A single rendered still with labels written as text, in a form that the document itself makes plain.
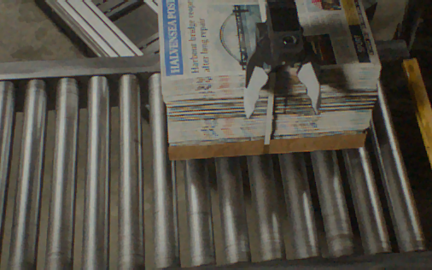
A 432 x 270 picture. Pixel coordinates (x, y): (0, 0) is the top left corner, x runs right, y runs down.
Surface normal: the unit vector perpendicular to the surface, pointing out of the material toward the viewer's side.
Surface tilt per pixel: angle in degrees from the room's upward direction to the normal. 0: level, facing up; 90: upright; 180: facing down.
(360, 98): 84
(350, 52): 5
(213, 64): 6
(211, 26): 6
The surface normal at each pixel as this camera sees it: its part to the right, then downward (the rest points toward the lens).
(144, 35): 0.00, -0.55
